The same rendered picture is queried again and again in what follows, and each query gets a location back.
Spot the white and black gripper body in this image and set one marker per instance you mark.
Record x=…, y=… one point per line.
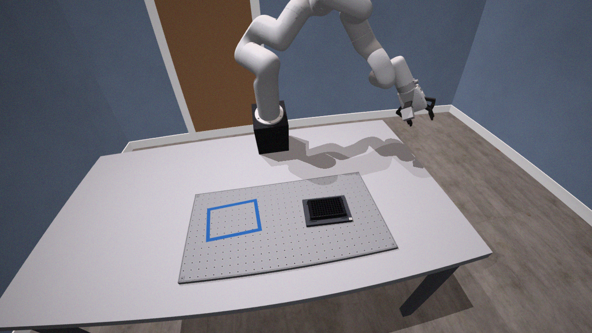
x=416, y=95

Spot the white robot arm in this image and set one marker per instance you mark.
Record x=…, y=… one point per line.
x=280, y=33

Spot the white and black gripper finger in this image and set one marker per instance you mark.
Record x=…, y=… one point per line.
x=399, y=113
x=430, y=107

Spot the blue tape outline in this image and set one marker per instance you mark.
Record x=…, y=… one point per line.
x=235, y=234

